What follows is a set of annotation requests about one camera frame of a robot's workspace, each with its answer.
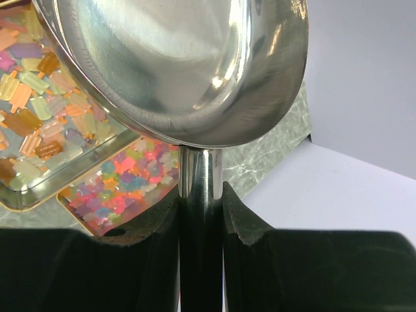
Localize gold tin with gummy candies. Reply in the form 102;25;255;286
57;137;178;236

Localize metal candy scoop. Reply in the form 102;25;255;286
33;1;309;311

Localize gold tin with popsicle candies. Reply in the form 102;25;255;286
1;1;136;211

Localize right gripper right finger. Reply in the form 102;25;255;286
222;183;415;311

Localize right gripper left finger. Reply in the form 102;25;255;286
1;194;179;311

